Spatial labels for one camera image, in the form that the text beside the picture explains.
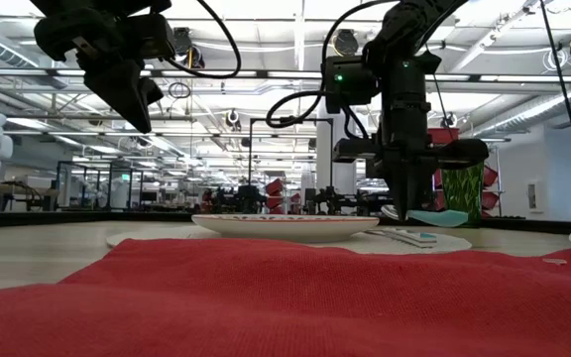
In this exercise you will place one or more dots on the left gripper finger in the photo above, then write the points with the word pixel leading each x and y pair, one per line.
pixel 152 91
pixel 122 96

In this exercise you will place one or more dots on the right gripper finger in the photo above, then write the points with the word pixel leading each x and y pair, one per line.
pixel 418 183
pixel 399 183

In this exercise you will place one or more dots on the blue orange patterned plate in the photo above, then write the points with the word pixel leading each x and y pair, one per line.
pixel 285 228

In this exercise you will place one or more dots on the round white woven placemat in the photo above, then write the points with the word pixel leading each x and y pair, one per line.
pixel 142 237

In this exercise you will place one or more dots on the red cloth napkin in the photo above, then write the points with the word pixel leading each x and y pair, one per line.
pixel 285 307

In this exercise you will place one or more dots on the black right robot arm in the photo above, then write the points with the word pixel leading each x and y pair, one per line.
pixel 404 25

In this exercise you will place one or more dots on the green glass tumbler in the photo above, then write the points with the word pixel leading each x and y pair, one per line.
pixel 464 191

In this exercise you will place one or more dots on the white building pillar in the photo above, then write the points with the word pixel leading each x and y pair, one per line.
pixel 325 173

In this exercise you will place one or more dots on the red storage bin stack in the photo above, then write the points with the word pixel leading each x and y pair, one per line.
pixel 274 196

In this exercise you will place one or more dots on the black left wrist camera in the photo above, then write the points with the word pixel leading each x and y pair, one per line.
pixel 151 37

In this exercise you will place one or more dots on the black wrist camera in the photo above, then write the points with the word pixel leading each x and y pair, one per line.
pixel 151 37
pixel 350 84

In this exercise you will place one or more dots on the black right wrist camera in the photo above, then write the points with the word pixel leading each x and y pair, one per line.
pixel 350 84

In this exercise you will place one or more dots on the black metal stand frame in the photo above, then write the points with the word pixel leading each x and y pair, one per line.
pixel 290 119

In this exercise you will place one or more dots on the black aluminium table frame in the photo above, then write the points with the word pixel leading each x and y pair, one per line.
pixel 92 217

